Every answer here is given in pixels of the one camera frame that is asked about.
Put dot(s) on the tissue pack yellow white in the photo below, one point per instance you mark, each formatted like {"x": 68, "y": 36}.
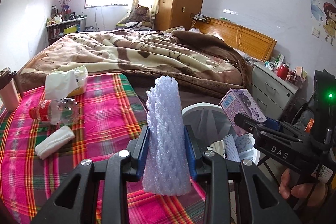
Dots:
{"x": 59, "y": 85}

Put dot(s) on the pink plaid bed cloth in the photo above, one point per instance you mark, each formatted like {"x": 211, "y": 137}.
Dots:
{"x": 111, "y": 115}

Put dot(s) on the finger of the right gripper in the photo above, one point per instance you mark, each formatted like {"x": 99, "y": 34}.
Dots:
{"x": 272, "y": 124}
{"x": 287, "y": 131}

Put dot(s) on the cluttered side shelf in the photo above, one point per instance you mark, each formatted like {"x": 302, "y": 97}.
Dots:
{"x": 58, "y": 30}

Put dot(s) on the brown teddy bear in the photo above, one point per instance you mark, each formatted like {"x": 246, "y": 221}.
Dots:
{"x": 141, "y": 15}

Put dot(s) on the crushed clear plastic bottle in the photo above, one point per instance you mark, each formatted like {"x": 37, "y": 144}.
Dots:
{"x": 54, "y": 112}

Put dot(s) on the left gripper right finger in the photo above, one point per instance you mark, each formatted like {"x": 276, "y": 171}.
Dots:
{"x": 256, "y": 198}

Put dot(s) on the red jar on nightstand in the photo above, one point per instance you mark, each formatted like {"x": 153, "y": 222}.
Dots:
{"x": 283, "y": 71}

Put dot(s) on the wooden headboard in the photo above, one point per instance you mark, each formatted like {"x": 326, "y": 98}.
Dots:
{"x": 249, "y": 41}

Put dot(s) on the pink brown thermos mug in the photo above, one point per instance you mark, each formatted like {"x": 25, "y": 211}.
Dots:
{"x": 8, "y": 90}

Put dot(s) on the black chair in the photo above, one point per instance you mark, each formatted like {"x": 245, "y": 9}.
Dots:
{"x": 299, "y": 113}

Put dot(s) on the white foam fruit net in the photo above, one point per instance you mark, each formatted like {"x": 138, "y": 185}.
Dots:
{"x": 230, "y": 148}

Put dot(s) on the girl wall sticker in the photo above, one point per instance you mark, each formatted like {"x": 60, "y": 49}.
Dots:
{"x": 329, "y": 26}

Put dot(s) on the white tissue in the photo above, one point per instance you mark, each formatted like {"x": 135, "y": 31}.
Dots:
{"x": 54, "y": 142}

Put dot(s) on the brown beige blanket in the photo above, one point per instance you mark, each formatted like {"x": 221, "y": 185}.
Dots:
{"x": 200, "y": 63}

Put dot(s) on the power strip on headboard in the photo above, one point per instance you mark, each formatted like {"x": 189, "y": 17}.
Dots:
{"x": 200, "y": 17}

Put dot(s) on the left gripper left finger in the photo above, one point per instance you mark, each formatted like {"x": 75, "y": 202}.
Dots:
{"x": 75, "y": 200}

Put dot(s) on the right hand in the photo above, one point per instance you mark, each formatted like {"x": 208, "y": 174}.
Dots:
{"x": 302, "y": 191}

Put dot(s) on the purple drink carton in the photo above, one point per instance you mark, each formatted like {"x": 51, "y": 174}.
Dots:
{"x": 241, "y": 101}

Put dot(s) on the grey drawer nightstand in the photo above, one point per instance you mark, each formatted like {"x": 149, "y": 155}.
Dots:
{"x": 272, "y": 94}

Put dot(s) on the patterned paper wrapper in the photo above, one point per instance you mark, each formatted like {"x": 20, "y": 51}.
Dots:
{"x": 218, "y": 147}

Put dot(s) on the white round trash bin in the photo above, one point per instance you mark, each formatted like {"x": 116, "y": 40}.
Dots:
{"x": 210, "y": 124}

